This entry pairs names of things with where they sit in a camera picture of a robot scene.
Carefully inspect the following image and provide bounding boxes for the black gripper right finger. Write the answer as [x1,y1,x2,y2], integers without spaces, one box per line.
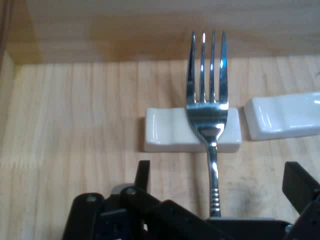
[281,161,320,240]

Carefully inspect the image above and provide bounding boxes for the wooden drawer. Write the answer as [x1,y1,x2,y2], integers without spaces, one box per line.
[0,0,320,240]

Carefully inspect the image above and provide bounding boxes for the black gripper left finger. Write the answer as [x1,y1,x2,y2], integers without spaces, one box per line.
[62,159,226,240]

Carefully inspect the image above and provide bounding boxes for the silver metal fork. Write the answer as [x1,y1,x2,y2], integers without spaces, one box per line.
[185,31,230,218]

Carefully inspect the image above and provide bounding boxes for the white ceramic cutlery rest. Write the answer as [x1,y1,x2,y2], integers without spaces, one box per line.
[242,91,320,142]
[143,107,243,153]

